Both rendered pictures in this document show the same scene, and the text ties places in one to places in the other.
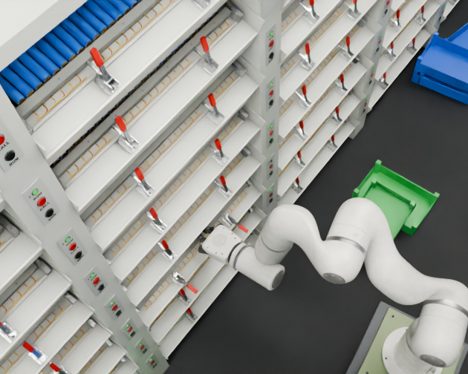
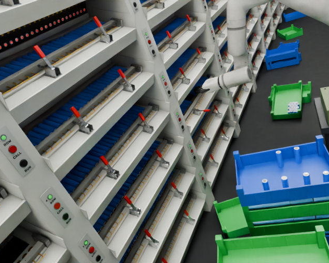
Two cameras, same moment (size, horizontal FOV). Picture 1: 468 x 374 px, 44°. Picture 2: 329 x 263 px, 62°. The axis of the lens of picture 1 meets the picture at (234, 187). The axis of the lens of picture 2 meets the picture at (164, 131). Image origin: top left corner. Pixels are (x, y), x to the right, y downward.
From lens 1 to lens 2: 1.35 m
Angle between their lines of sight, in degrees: 31
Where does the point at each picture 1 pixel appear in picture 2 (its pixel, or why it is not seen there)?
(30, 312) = (117, 35)
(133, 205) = (156, 11)
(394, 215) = (294, 95)
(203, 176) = (187, 34)
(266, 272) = (241, 70)
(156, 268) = (181, 87)
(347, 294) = (295, 131)
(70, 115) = not seen: outside the picture
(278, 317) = not seen: hidden behind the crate
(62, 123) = not seen: outside the picture
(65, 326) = (140, 79)
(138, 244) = (166, 53)
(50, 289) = (125, 30)
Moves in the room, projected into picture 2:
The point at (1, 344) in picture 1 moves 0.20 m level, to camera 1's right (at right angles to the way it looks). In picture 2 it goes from (104, 44) to (156, 21)
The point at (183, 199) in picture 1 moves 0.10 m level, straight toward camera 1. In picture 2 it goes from (181, 40) to (191, 41)
